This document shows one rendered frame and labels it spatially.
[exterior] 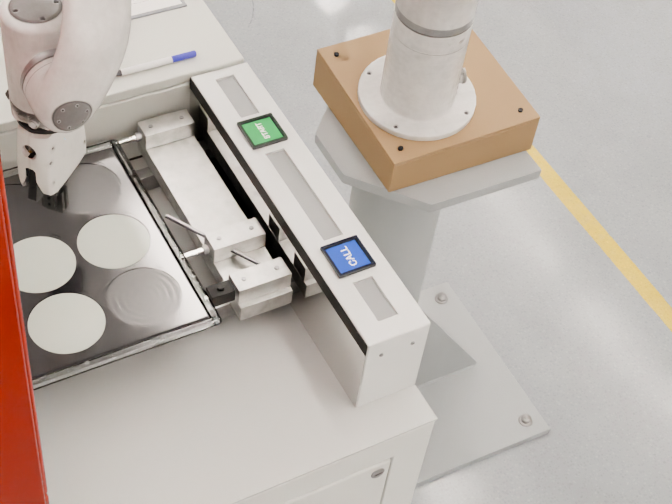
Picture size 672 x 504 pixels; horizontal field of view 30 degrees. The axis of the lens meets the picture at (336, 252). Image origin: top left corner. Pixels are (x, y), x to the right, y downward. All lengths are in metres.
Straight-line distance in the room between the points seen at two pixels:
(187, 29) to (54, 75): 0.58
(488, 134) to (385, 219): 0.25
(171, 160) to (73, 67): 0.50
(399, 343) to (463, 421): 1.09
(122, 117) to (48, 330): 0.40
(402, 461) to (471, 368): 1.04
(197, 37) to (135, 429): 0.64
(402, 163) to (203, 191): 0.31
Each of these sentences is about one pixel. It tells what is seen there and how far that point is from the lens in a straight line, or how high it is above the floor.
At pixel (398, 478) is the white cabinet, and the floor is 0.69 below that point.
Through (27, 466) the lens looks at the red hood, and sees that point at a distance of 0.97.
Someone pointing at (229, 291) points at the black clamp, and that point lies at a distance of 1.70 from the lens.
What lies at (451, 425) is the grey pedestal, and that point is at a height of 0.01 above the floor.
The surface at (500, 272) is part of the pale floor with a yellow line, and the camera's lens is 3.00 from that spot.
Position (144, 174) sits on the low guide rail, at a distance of 1.92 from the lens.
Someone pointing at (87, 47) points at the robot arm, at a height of 1.31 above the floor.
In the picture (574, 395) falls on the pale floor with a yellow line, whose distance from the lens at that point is 2.82.
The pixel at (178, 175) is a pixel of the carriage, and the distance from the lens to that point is 1.87.
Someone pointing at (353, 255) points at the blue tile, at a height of 0.96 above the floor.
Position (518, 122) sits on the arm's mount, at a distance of 2.02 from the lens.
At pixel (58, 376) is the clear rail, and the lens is 1.62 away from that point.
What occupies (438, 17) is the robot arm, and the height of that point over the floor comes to 1.11.
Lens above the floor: 2.22
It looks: 49 degrees down
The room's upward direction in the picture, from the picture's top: 9 degrees clockwise
